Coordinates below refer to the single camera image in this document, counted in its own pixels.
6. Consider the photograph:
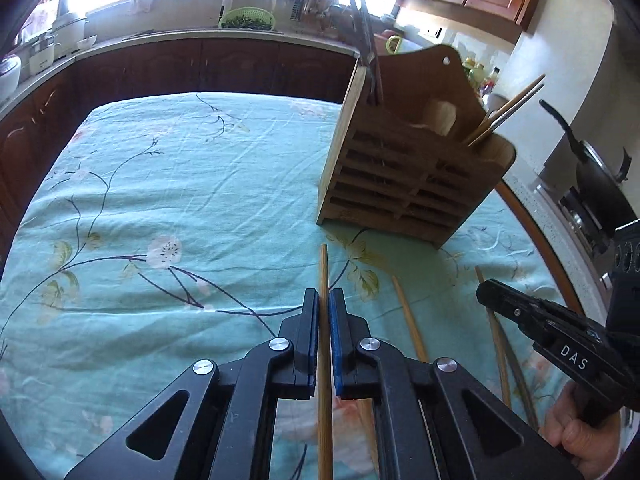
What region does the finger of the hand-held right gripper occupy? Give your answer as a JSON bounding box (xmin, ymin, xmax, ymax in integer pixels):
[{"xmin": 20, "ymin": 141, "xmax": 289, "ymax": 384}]
[{"xmin": 475, "ymin": 278, "xmax": 609, "ymax": 345}]

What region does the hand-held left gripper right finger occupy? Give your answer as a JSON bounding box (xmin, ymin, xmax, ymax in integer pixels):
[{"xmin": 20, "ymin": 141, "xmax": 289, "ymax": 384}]
[{"xmin": 327, "ymin": 287, "xmax": 583, "ymax": 480}]

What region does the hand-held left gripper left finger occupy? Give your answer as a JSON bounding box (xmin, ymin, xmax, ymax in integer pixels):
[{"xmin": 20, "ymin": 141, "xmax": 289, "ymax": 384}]
[{"xmin": 65, "ymin": 287, "xmax": 321, "ymax": 480}]

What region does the light wooden chopstick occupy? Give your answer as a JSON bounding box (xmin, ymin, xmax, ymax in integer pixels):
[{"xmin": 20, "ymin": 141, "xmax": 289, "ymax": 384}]
[
  {"xmin": 474, "ymin": 266, "xmax": 513, "ymax": 408},
  {"xmin": 391, "ymin": 276, "xmax": 430, "ymax": 363},
  {"xmin": 470, "ymin": 82, "xmax": 547, "ymax": 147},
  {"xmin": 318, "ymin": 244, "xmax": 335, "ymax": 480},
  {"xmin": 462, "ymin": 74, "xmax": 547, "ymax": 145}
]

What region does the wooden utensil holder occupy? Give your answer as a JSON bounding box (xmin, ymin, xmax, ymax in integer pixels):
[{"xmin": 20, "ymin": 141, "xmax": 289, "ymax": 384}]
[{"xmin": 316, "ymin": 44, "xmax": 517, "ymax": 251}]

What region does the metal chopstick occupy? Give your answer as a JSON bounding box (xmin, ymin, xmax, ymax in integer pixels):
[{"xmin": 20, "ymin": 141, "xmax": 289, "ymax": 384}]
[
  {"xmin": 342, "ymin": 0, "xmax": 377, "ymax": 103},
  {"xmin": 350, "ymin": 0, "xmax": 385, "ymax": 107}
]

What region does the person's right hand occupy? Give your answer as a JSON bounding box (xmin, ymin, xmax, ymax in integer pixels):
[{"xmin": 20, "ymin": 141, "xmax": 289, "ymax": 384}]
[{"xmin": 542, "ymin": 381, "xmax": 630, "ymax": 467}]

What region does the dark wooden chopstick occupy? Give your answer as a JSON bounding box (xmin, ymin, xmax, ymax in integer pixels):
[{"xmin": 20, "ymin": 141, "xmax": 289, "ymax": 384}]
[{"xmin": 500, "ymin": 340, "xmax": 541, "ymax": 431}]

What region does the gas stove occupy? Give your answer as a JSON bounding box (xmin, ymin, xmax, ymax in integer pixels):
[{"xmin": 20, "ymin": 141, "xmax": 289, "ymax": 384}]
[{"xmin": 556, "ymin": 187, "xmax": 617, "ymax": 257}]

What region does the black wok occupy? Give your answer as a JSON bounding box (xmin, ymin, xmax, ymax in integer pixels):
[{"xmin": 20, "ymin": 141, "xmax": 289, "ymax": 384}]
[{"xmin": 539, "ymin": 100, "xmax": 637, "ymax": 235}]

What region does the teal floral tablecloth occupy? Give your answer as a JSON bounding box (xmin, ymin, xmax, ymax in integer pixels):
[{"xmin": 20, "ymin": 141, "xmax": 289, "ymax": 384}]
[{"xmin": 0, "ymin": 91, "xmax": 576, "ymax": 480}]

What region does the green plastic basket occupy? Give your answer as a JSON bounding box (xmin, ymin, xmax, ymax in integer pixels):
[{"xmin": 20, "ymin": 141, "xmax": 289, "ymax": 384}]
[{"xmin": 218, "ymin": 7, "xmax": 277, "ymax": 31}]

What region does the small white appliance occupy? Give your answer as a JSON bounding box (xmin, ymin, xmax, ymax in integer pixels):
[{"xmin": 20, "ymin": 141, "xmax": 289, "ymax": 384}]
[{"xmin": 27, "ymin": 42, "xmax": 56, "ymax": 77}]

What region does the white cooking pot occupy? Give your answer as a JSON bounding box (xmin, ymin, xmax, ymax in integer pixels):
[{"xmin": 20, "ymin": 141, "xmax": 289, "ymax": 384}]
[{"xmin": 52, "ymin": 12, "xmax": 89, "ymax": 52}]

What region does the white rice cooker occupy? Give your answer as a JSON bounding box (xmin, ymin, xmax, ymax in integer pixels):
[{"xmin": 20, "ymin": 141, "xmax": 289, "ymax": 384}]
[{"xmin": 0, "ymin": 55, "xmax": 24, "ymax": 102}]

